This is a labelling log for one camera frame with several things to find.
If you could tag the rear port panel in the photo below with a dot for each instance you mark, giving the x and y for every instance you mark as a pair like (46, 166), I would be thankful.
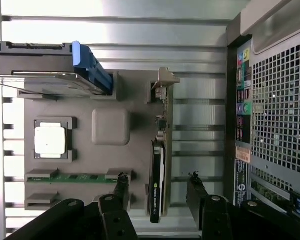
(243, 100)

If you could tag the dark printed label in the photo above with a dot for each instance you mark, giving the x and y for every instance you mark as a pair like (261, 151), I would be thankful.
(241, 182)

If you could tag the green RAM stick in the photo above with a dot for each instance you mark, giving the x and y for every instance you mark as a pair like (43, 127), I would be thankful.
(75, 178)

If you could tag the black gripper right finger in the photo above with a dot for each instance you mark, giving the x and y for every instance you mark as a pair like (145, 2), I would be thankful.
(215, 217)

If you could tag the hard disk with blue caddy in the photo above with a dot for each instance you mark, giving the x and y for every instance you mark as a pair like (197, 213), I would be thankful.
(90, 62)

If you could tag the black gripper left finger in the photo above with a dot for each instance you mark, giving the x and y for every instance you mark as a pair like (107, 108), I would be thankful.
(115, 220)

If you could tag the silver CPU chip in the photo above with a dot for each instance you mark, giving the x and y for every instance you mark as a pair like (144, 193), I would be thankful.
(50, 140)

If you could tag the grey plastic parts rack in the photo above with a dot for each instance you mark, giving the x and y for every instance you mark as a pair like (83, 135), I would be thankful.
(102, 160)

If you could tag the grey metal PC case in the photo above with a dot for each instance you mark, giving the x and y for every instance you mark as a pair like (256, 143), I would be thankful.
(270, 172)

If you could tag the orange sticker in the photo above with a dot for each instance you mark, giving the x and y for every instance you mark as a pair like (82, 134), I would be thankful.
(243, 154)

